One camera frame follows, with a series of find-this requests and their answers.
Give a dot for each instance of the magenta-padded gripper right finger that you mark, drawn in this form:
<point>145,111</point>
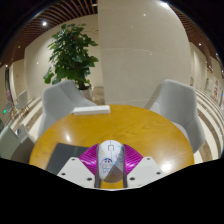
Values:
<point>144,170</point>

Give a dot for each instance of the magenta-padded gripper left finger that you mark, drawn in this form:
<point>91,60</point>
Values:
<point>77,171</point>

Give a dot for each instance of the white printed computer mouse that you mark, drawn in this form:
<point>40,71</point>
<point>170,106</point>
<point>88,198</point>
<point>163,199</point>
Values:
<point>111,160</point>

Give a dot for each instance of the black mouse pad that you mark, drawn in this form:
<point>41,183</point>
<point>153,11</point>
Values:
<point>63,155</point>

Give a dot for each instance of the white power strip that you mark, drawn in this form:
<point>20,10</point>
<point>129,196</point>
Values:
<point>91,110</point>

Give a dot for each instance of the grey shell chair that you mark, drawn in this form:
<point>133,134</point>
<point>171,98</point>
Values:
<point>8,143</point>
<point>58,103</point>
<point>181,103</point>
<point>22,100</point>

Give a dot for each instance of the potted green plant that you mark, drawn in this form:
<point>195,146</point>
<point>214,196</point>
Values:
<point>71,55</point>

